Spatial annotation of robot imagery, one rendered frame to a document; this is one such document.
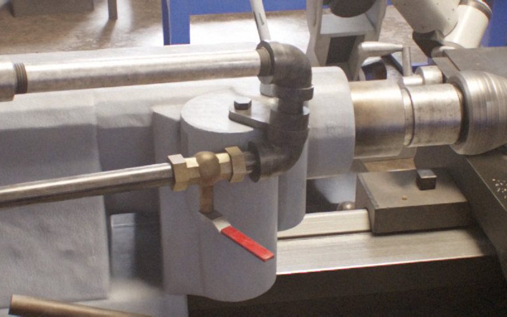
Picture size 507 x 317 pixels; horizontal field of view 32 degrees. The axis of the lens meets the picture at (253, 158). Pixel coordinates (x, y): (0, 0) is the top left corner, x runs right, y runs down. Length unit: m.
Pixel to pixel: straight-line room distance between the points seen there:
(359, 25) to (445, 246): 1.00
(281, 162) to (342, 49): 1.46
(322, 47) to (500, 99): 1.18
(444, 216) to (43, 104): 0.62
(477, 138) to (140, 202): 0.34
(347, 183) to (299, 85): 1.95
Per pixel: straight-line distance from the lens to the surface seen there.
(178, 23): 2.69
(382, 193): 1.22
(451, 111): 0.92
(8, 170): 0.82
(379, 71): 3.11
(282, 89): 0.72
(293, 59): 0.71
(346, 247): 1.18
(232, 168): 0.72
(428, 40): 1.73
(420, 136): 0.92
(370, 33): 2.10
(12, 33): 4.45
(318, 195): 2.59
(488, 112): 0.92
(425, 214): 1.21
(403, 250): 1.18
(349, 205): 1.57
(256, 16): 0.82
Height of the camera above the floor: 1.49
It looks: 28 degrees down
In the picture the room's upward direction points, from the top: straight up
